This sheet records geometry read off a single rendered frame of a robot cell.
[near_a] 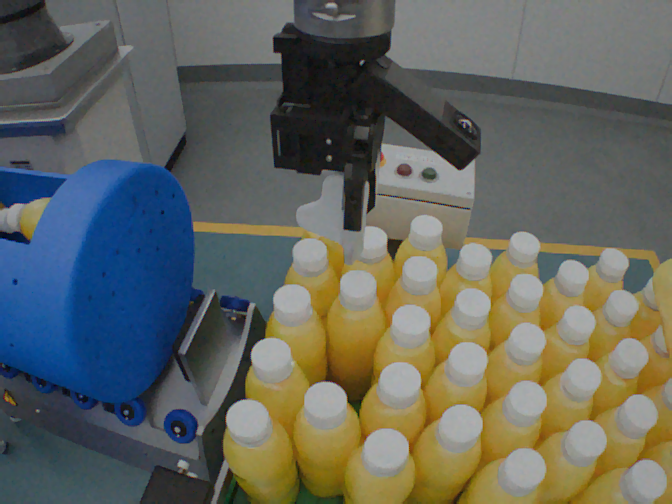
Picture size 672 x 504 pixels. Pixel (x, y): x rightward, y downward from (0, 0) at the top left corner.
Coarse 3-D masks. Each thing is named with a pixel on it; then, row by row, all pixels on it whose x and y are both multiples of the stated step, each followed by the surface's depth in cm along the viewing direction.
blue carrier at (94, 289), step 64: (0, 192) 72; (64, 192) 46; (128, 192) 49; (0, 256) 43; (64, 256) 42; (128, 256) 51; (192, 256) 68; (0, 320) 44; (64, 320) 42; (128, 320) 53; (64, 384) 48; (128, 384) 54
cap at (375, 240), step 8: (368, 232) 60; (376, 232) 60; (384, 232) 60; (368, 240) 59; (376, 240) 59; (384, 240) 59; (368, 248) 58; (376, 248) 58; (384, 248) 59; (360, 256) 60; (368, 256) 59; (376, 256) 59
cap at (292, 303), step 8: (280, 288) 54; (288, 288) 54; (296, 288) 54; (304, 288) 54; (280, 296) 53; (288, 296) 53; (296, 296) 53; (304, 296) 53; (280, 304) 52; (288, 304) 53; (296, 304) 53; (304, 304) 52; (280, 312) 52; (288, 312) 52; (296, 312) 52; (304, 312) 53; (288, 320) 53; (296, 320) 53
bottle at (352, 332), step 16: (336, 304) 57; (368, 304) 55; (336, 320) 56; (352, 320) 55; (368, 320) 56; (384, 320) 58; (336, 336) 57; (352, 336) 56; (368, 336) 56; (336, 352) 59; (352, 352) 58; (368, 352) 58; (336, 368) 62; (352, 368) 60; (368, 368) 61; (336, 384) 65; (352, 384) 63; (368, 384) 64; (352, 400) 66
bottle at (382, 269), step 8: (384, 256) 60; (344, 264) 63; (352, 264) 61; (360, 264) 61; (368, 264) 61; (376, 264) 61; (384, 264) 61; (392, 264) 62; (344, 272) 62; (368, 272) 60; (376, 272) 60; (384, 272) 61; (392, 272) 62; (376, 280) 61; (384, 280) 61; (392, 280) 62; (376, 288) 61; (384, 288) 62; (384, 296) 63
